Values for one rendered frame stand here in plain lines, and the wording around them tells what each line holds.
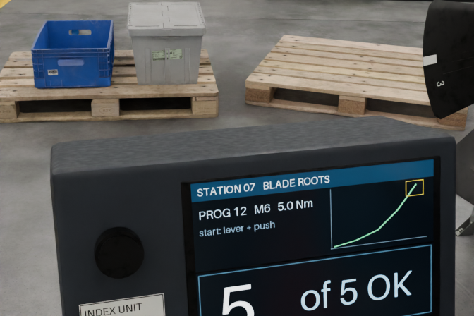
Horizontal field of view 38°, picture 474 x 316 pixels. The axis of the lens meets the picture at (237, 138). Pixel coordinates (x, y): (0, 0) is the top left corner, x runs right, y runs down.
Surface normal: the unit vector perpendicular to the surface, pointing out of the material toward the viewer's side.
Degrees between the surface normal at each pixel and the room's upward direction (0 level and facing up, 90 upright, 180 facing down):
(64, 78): 90
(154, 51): 95
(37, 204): 0
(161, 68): 95
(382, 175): 75
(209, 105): 90
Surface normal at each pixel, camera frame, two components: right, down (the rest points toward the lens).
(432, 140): 0.22, -0.24
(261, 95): -0.27, 0.41
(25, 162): 0.02, -0.91
